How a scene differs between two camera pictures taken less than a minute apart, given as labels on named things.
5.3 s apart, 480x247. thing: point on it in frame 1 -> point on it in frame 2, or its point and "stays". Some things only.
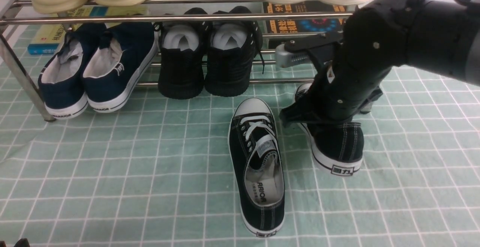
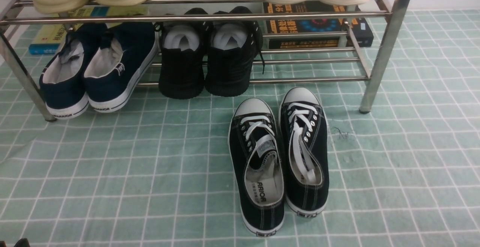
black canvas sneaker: x=255 y=145 stays
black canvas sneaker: x=338 y=145 -> x=305 y=150
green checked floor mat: x=159 y=172 stays
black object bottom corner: x=23 y=242 stays
